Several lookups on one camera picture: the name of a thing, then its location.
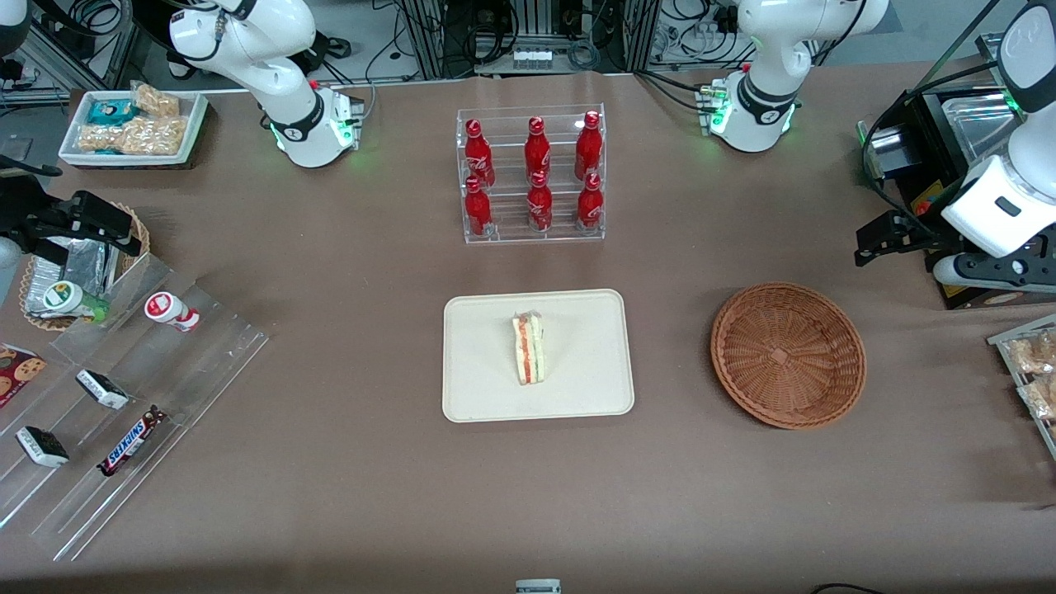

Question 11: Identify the clear acrylic bottle rack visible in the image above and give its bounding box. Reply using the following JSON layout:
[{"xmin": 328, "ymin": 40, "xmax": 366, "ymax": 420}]
[{"xmin": 456, "ymin": 103, "xmax": 606, "ymax": 245}]

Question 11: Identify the small woven basket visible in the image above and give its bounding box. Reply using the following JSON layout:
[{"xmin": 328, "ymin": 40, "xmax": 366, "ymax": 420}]
[{"xmin": 18, "ymin": 202, "xmax": 151, "ymax": 332}]

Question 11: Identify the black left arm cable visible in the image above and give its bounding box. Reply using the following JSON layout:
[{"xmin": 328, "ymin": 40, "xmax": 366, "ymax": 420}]
[{"xmin": 861, "ymin": 62, "xmax": 1004, "ymax": 222}]

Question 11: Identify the small rice cracker bag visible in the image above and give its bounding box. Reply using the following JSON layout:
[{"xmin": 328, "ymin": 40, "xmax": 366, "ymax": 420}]
[
  {"xmin": 78, "ymin": 124, "xmax": 125, "ymax": 153},
  {"xmin": 132, "ymin": 82, "xmax": 181, "ymax": 118}
]

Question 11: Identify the large rice cracker bag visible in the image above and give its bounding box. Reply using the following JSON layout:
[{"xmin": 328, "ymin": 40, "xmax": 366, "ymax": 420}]
[{"xmin": 120, "ymin": 115, "xmax": 189, "ymax": 156}]

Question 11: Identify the black food warmer appliance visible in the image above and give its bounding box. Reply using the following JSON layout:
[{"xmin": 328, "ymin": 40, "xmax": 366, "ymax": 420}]
[{"xmin": 856, "ymin": 31, "xmax": 1056, "ymax": 311}]

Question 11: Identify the white rectangular snack tray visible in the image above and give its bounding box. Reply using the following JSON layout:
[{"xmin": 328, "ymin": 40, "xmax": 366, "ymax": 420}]
[{"xmin": 58, "ymin": 89, "xmax": 209, "ymax": 168}]

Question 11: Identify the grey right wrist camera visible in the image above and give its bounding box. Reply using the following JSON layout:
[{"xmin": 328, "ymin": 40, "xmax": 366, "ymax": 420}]
[{"xmin": 0, "ymin": 238, "xmax": 22, "ymax": 308}]

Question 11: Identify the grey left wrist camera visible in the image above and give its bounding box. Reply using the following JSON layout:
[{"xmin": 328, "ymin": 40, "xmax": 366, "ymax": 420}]
[{"xmin": 932, "ymin": 250, "xmax": 1056, "ymax": 295}]

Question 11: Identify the teal snack packet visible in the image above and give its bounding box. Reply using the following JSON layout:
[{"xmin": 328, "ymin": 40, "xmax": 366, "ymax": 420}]
[{"xmin": 87, "ymin": 99, "xmax": 138, "ymax": 126}]

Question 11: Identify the triangular sandwich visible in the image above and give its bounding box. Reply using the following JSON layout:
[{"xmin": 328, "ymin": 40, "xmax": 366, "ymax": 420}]
[{"xmin": 511, "ymin": 310, "xmax": 547, "ymax": 386}]

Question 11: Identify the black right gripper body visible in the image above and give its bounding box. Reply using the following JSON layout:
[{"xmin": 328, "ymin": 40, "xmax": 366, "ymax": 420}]
[{"xmin": 0, "ymin": 175, "xmax": 77, "ymax": 250}]

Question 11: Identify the red label yogurt bottle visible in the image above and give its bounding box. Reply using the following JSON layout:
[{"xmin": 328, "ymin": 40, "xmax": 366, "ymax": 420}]
[{"xmin": 144, "ymin": 291, "xmax": 201, "ymax": 333}]

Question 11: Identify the clear bag of pastries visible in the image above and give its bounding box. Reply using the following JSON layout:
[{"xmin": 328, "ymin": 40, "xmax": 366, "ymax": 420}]
[
  {"xmin": 1008, "ymin": 330, "xmax": 1056, "ymax": 377},
  {"xmin": 1019, "ymin": 375, "xmax": 1056, "ymax": 422}
]

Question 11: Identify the snickers chocolate bar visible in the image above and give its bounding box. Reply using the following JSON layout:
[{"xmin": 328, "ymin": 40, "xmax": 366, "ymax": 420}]
[{"xmin": 97, "ymin": 404, "xmax": 167, "ymax": 478}]

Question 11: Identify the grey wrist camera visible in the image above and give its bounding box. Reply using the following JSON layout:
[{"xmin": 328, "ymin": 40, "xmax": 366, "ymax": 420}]
[
  {"xmin": 0, "ymin": 238, "xmax": 22, "ymax": 308},
  {"xmin": 932, "ymin": 250, "xmax": 1056, "ymax": 295}
]

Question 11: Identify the silver foil bag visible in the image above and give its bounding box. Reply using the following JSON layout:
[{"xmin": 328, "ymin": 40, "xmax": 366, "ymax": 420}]
[{"xmin": 25, "ymin": 238, "xmax": 121, "ymax": 318}]

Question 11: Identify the aluminium frame rack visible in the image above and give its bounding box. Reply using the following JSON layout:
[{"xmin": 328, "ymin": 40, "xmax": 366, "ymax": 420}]
[{"xmin": 403, "ymin": 0, "xmax": 662, "ymax": 80}]

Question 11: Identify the grey metal snack tray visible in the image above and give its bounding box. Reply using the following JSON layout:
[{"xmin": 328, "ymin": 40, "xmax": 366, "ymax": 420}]
[{"xmin": 988, "ymin": 313, "xmax": 1056, "ymax": 460}]

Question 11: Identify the black white snack bar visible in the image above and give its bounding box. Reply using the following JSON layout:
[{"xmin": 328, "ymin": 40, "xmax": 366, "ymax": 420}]
[
  {"xmin": 16, "ymin": 426, "xmax": 70, "ymax": 469},
  {"xmin": 76, "ymin": 369, "xmax": 130, "ymax": 411}
]

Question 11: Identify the steel food pan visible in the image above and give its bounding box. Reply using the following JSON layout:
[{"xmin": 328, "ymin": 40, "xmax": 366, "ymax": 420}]
[{"xmin": 945, "ymin": 91, "xmax": 1022, "ymax": 166}]

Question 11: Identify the beige plastic tray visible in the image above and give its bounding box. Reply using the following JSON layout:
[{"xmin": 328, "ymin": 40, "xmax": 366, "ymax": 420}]
[{"xmin": 443, "ymin": 289, "xmax": 635, "ymax": 423}]

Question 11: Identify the clear acrylic stepped stand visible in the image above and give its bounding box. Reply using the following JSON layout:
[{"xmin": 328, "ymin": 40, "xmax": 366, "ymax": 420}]
[{"xmin": 0, "ymin": 252, "xmax": 271, "ymax": 562}]

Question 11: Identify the red cola bottle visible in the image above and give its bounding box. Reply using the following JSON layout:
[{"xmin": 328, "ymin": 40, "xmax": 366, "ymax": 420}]
[
  {"xmin": 575, "ymin": 111, "xmax": 603, "ymax": 181},
  {"xmin": 464, "ymin": 119, "xmax": 497, "ymax": 189},
  {"xmin": 527, "ymin": 171, "xmax": 554, "ymax": 233},
  {"xmin": 464, "ymin": 176, "xmax": 494, "ymax": 238},
  {"xmin": 577, "ymin": 172, "xmax": 605, "ymax": 231},
  {"xmin": 525, "ymin": 116, "xmax": 552, "ymax": 178}
]

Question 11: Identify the brown wicker basket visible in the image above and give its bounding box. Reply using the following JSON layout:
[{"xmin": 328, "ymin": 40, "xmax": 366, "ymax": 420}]
[{"xmin": 710, "ymin": 282, "xmax": 867, "ymax": 430}]

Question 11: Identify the green label yogurt bottle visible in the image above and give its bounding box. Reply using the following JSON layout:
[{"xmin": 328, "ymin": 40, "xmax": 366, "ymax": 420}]
[{"xmin": 43, "ymin": 280, "xmax": 110, "ymax": 324}]

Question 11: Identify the chocolate chip cookie pack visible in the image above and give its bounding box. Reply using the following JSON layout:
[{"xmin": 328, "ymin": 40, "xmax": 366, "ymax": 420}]
[{"xmin": 0, "ymin": 342, "xmax": 48, "ymax": 409}]

